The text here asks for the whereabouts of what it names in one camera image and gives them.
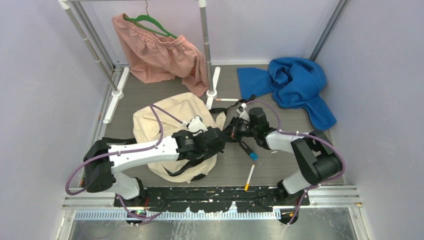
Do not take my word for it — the black blue highlighter marker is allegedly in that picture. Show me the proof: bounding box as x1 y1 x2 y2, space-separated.
239 141 258 161

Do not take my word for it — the cream canvas backpack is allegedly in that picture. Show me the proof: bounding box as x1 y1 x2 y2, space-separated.
133 92 227 183

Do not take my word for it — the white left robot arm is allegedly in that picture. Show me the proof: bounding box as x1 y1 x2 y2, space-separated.
84 116 226 207

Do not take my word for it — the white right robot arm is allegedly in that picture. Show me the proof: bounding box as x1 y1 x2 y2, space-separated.
225 107 344 206

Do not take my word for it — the white pink pen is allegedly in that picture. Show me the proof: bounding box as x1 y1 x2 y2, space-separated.
215 98 239 103

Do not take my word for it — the metal clothes rack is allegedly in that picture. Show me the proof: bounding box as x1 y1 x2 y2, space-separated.
59 0 221 124

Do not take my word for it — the blue cloth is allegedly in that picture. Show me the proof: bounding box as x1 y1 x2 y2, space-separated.
236 57 337 131

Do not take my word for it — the white yellow pen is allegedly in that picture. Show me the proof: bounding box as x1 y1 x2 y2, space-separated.
243 164 256 192

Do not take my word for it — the pink garment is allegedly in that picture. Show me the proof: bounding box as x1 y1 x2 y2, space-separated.
111 13 209 97

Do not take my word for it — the green clothes hanger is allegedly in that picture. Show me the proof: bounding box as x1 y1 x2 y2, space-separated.
123 0 178 39

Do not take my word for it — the metal corner pole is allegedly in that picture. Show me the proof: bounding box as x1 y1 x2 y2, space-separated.
309 0 350 61

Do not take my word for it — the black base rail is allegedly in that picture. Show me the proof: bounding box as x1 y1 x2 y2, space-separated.
113 186 310 213

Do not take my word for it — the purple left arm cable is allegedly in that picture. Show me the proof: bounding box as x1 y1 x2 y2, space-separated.
65 104 186 228

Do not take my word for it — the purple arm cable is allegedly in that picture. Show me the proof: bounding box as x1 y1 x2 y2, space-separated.
243 99 347 228
65 104 186 228

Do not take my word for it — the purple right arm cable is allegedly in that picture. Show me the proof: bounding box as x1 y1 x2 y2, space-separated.
243 99 347 228

